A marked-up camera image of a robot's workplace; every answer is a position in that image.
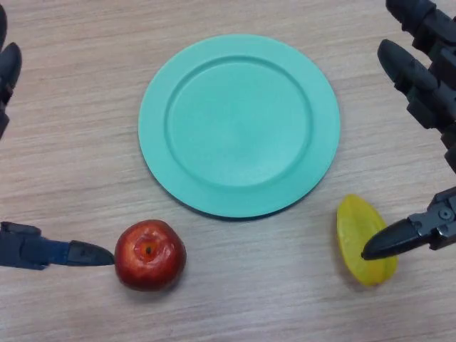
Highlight green round plate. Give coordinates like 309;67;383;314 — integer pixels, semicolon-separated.
138;33;341;219

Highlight yellow starfruit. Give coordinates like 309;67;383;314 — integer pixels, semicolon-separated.
336;194;398;287

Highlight red apple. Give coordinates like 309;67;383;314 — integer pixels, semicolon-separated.
114;219;187;292

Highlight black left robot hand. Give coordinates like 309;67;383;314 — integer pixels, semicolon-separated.
0;5;115;271

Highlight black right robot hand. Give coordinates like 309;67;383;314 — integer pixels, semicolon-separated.
360;0;456;263

